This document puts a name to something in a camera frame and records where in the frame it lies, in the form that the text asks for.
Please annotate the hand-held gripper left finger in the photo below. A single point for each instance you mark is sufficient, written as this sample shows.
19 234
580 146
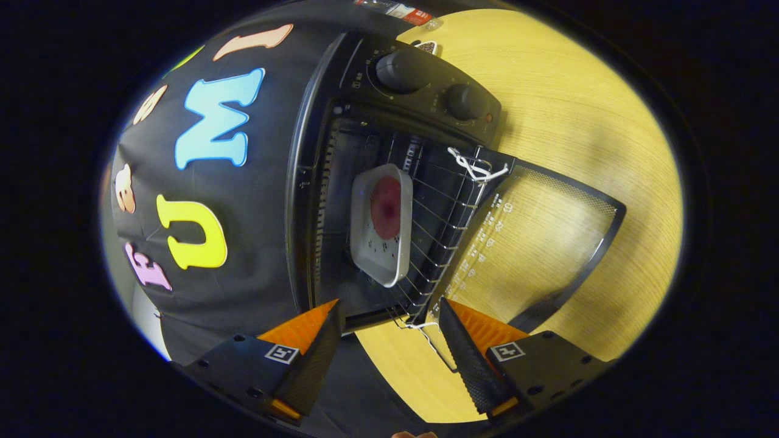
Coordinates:
313 359

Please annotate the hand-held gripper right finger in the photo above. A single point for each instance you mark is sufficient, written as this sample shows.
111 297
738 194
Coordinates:
471 365

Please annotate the white rectangular plate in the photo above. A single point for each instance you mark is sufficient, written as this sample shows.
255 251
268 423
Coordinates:
371 255

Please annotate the pink ham slice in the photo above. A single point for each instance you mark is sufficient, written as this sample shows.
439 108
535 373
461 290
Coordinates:
386 207

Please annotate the black toaster oven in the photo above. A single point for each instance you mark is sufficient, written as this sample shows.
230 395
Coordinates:
426 79

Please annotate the white divided bean dish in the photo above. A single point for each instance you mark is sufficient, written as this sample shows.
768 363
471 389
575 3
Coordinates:
427 47

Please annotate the clear plastic water bottle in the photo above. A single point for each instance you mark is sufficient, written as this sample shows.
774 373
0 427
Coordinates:
414 13

